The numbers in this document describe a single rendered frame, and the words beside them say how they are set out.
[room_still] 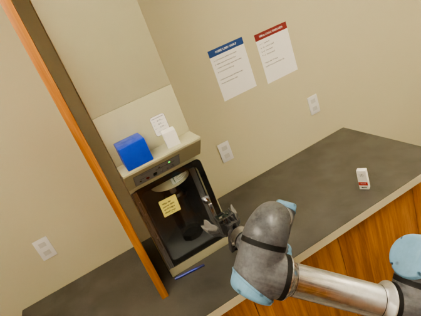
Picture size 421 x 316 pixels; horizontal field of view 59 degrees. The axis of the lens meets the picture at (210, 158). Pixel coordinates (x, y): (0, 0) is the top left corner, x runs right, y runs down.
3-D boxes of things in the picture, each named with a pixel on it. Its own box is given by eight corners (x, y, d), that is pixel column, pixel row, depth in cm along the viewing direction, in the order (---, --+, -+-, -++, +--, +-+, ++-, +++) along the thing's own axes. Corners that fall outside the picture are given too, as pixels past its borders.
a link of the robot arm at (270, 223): (249, 190, 91) (272, 197, 137) (237, 234, 90) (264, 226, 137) (296, 204, 87) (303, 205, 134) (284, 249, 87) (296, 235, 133)
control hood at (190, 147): (126, 189, 144) (115, 167, 140) (198, 152, 152) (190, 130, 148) (133, 199, 133) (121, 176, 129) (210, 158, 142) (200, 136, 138)
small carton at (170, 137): (166, 145, 142) (160, 131, 140) (178, 139, 143) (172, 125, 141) (168, 148, 138) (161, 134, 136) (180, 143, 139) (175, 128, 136)
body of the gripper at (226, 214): (228, 206, 145) (242, 219, 134) (234, 224, 148) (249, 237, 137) (211, 216, 143) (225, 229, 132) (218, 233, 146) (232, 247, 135)
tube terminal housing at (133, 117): (156, 251, 184) (84, 110, 154) (212, 218, 193) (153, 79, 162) (172, 278, 162) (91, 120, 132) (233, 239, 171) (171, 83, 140)
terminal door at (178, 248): (170, 268, 160) (131, 192, 144) (229, 232, 168) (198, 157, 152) (170, 269, 159) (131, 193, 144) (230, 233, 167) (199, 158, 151)
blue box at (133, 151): (123, 164, 140) (113, 143, 136) (146, 152, 142) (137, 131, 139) (128, 172, 131) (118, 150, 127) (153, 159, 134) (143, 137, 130)
